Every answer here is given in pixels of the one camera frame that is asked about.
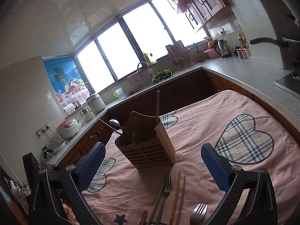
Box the dark thin chopstick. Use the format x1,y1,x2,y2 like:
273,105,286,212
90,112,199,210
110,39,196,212
147,184,164,225

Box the metal grey chopstick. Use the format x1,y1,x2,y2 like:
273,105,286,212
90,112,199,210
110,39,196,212
99,118,133,144
175,176,186,225

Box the brown wooden chopstick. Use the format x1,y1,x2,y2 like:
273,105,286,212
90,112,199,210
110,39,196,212
139,210,147,225

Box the wall power outlet strip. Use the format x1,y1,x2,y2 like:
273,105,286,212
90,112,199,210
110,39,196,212
36,123,51,137

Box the green rimmed plastic cup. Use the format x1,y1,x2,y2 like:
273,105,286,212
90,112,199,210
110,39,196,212
113,87,125,99

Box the small white electric kettle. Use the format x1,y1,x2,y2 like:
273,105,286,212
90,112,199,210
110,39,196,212
79,107,96,122

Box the light wooden chopstick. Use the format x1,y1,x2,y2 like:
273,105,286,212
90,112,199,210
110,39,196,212
169,171,181,225

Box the pink heart-patterned tablecloth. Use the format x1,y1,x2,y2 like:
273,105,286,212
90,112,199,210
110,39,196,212
82,90,299,224

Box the dish drying rack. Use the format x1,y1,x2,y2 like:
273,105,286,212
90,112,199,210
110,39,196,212
166,40,195,69

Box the seasoning jar set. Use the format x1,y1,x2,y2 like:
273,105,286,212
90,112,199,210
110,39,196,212
236,33,251,59

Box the gas stove top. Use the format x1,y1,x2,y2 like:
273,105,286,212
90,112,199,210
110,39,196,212
274,72,300,99

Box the white round cooker pot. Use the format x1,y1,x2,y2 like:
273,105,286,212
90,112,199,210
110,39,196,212
86,94,106,114

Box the black frying pan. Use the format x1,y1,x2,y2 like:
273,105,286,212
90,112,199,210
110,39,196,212
249,14,300,70

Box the white red rice cooker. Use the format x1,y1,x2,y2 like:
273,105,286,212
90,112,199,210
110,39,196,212
56,118,79,140

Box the silver fork near holder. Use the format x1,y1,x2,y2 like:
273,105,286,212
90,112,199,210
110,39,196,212
154,174,172,225

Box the kitchen sink faucet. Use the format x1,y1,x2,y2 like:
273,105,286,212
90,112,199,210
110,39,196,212
137,61,155,79

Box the green vegetables in sink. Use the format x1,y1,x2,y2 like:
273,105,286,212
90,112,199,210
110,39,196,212
152,69,173,83

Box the silver spoon in holder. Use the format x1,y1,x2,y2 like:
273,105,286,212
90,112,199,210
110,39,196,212
109,119,121,134

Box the wooden utensil holder box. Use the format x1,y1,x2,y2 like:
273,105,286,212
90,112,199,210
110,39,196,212
115,111,175,169

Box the yellow dish soap bottle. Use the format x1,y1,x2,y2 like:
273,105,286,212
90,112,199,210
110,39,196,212
143,52,155,66

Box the stainless electric kettle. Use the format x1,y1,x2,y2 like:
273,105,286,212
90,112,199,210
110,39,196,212
213,40,232,59

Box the silver fork near gripper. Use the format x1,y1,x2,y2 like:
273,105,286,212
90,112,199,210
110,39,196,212
190,203,208,225

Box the person's left hand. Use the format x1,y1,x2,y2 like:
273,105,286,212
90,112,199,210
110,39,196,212
62,202,74,221

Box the lower wooden kitchen cabinets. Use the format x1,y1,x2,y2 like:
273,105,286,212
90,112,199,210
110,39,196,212
47,67,299,169

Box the pink plastic basin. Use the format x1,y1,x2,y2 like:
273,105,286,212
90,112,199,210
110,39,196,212
204,48,221,59

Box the tropical fruit window poster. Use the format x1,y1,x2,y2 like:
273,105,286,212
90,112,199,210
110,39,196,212
44,56,90,108

